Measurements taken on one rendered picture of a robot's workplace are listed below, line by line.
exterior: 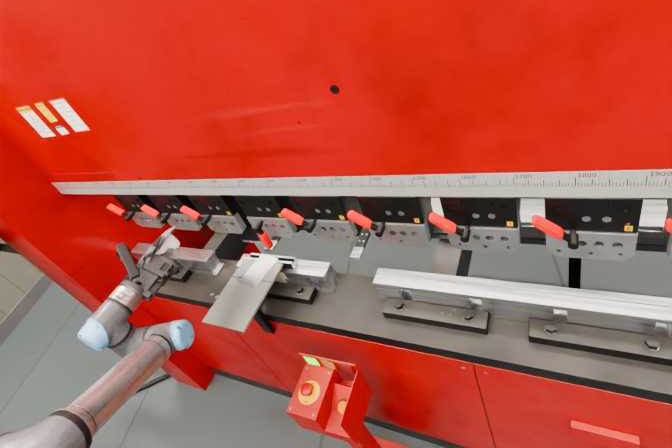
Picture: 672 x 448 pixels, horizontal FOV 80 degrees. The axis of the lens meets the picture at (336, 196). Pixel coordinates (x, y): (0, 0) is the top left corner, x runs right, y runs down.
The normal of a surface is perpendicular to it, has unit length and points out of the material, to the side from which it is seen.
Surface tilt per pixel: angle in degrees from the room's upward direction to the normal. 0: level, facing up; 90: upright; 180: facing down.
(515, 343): 0
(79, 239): 90
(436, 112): 90
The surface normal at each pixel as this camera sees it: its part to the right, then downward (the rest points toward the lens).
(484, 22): -0.37, 0.68
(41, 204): 0.87, 0.00
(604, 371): -0.33, -0.73
